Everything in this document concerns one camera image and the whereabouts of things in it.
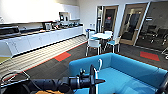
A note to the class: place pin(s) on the wooden framed glass door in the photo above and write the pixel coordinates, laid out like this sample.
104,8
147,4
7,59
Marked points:
133,23
109,18

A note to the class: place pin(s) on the small dark countertop appliance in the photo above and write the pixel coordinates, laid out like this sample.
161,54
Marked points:
48,26

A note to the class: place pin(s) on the black office chair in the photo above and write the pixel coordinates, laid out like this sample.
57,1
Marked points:
151,31
162,35

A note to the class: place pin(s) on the white upper wall cabinets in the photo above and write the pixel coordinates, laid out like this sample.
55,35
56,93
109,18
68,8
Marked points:
73,11

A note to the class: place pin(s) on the white clothes hanger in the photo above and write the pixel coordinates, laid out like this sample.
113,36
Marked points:
99,63

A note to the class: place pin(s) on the black microwave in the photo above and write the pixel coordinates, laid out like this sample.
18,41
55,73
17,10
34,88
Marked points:
8,31

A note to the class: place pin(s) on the white kitchen counter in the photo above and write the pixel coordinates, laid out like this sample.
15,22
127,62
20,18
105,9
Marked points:
33,41

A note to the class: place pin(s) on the white cafe chair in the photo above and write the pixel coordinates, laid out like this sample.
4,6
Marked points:
94,43
108,32

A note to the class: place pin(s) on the black coffee machine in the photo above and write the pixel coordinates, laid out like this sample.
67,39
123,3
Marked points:
63,16

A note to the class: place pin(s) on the blue sofa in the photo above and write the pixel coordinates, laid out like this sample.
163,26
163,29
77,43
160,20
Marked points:
133,73

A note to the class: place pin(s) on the white cafe table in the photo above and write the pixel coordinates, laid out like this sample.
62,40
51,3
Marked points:
101,35

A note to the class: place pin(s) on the blue waste bin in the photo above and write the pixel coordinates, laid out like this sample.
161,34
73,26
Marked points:
88,32

